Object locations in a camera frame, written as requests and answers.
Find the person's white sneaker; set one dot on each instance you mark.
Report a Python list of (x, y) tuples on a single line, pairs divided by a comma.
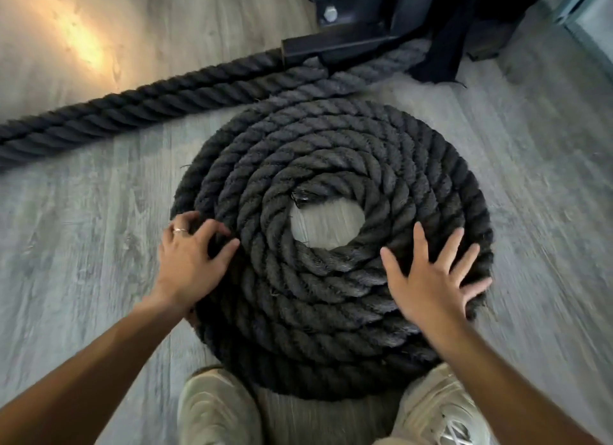
[(215, 409), (438, 411)]

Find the person's left hand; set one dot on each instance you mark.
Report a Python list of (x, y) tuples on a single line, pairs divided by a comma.
[(186, 267)]

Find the person's right forearm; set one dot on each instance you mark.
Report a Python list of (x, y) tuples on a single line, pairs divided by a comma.
[(498, 387)]

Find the black metal rack base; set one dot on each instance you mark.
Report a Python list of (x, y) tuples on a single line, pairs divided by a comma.
[(364, 13)]

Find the person's left forearm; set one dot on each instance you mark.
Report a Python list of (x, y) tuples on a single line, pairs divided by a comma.
[(91, 377)]

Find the person's right hand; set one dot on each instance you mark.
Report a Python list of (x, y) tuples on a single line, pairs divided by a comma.
[(431, 291)]

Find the person's left white sneaker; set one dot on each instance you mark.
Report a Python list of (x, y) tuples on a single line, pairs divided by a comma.
[(215, 409)]

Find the person's right thumb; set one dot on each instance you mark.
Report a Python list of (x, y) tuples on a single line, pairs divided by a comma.
[(393, 267)]

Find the pale glass door frame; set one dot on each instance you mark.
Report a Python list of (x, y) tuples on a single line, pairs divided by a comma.
[(586, 9)]

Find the person's left thumb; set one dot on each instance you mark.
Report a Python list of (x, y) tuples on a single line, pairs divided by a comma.
[(225, 255)]

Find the person's right white sneaker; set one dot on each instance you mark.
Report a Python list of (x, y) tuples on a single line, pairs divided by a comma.
[(438, 411)]

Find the person's right little finger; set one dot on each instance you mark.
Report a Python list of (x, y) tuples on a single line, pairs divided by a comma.
[(478, 289)]

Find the silver hex bolt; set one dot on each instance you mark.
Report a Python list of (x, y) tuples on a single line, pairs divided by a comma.
[(331, 15)]

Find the person's right middle finger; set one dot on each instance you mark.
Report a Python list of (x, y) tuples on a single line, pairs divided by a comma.
[(449, 248)]

